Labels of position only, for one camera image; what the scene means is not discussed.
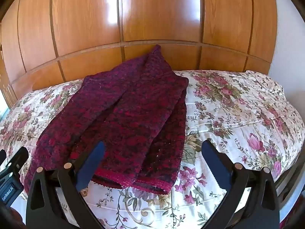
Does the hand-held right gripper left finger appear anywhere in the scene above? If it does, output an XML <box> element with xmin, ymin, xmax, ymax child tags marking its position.
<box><xmin>26</xmin><ymin>141</ymin><xmax>106</xmax><ymax>229</ymax></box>

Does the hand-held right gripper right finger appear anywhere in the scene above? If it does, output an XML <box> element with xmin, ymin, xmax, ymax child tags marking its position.
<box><xmin>201</xmin><ymin>139</ymin><xmax>280</xmax><ymax>229</ymax></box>

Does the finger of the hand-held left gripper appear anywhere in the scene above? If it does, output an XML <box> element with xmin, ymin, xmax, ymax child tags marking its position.
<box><xmin>0</xmin><ymin>147</ymin><xmax>29</xmax><ymax>179</ymax></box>

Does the maroon knitted garment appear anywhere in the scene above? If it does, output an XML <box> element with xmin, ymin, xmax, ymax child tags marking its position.
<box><xmin>24</xmin><ymin>44</ymin><xmax>189</xmax><ymax>195</ymax></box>

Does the floral bedspread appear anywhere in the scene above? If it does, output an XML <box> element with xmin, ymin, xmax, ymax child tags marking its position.
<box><xmin>0</xmin><ymin>70</ymin><xmax>305</xmax><ymax>229</ymax></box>

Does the window frame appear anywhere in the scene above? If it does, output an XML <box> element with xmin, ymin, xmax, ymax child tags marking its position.
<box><xmin>0</xmin><ymin>86</ymin><xmax>12</xmax><ymax>122</ymax></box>

